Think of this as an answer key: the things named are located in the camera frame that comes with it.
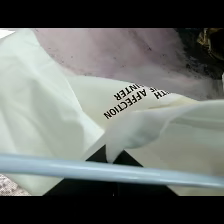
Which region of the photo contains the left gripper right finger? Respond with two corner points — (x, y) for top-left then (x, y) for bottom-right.
(113, 150), (178, 197)

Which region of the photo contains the pale blue clothes hanger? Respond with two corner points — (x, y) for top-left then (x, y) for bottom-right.
(0, 152), (224, 190)

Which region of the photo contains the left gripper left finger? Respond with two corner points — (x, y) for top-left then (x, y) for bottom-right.
(43, 144), (115, 197)

